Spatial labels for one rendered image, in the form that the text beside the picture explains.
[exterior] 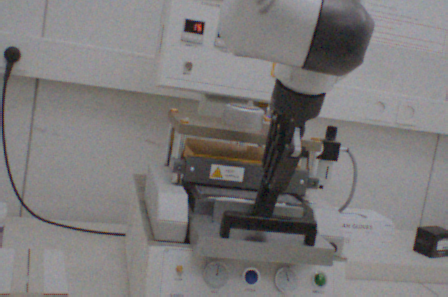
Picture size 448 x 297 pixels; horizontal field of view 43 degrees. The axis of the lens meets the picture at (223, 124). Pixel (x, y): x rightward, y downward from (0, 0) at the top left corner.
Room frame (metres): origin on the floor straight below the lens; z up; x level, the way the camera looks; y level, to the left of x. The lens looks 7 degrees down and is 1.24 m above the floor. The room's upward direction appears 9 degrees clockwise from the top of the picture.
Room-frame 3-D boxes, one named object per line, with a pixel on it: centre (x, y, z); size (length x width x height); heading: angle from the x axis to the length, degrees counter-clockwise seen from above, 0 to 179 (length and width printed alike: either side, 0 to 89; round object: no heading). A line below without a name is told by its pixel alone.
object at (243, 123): (1.14, -0.05, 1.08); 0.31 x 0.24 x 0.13; 103
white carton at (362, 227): (1.54, -0.38, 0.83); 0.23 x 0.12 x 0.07; 110
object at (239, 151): (1.11, -0.04, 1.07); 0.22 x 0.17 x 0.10; 103
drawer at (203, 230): (0.99, -0.06, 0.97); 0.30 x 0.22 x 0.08; 13
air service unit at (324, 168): (1.29, -0.22, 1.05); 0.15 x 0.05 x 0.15; 103
